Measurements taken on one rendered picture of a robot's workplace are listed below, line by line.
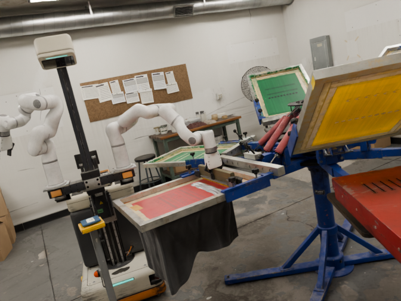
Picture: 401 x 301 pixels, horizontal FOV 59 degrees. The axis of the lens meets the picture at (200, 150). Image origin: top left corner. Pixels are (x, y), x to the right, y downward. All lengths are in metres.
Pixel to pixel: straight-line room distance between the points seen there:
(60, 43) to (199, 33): 4.48
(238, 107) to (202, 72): 0.98
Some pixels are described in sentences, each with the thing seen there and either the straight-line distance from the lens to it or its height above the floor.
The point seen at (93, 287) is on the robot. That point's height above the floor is 0.27.
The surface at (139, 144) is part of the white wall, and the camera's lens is 5.97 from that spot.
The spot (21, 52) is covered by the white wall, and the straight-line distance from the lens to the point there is 5.77.
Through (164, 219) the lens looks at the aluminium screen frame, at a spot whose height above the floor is 0.98.
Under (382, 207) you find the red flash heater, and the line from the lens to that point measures 1.26.
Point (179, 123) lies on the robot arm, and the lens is 2.14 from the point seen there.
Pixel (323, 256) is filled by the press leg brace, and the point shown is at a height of 0.21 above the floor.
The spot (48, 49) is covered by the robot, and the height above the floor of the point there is 1.95.
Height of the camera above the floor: 1.60
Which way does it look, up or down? 11 degrees down
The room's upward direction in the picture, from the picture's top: 12 degrees counter-clockwise
